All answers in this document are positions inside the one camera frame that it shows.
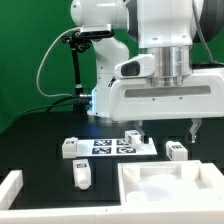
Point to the white square tabletop part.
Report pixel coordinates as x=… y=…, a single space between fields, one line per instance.
x=170 y=181

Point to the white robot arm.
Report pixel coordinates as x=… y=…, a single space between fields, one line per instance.
x=143 y=53

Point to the silver depth camera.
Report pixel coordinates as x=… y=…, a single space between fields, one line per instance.
x=96 y=31

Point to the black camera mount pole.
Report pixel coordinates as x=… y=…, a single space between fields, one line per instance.
x=77 y=45

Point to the white sheet with markers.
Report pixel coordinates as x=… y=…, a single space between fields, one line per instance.
x=112 y=147

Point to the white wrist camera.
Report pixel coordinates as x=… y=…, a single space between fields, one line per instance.
x=140 y=66

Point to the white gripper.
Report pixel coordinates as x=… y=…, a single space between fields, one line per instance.
x=200 y=96

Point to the white U-shaped fence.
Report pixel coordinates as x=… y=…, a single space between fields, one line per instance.
x=158 y=213

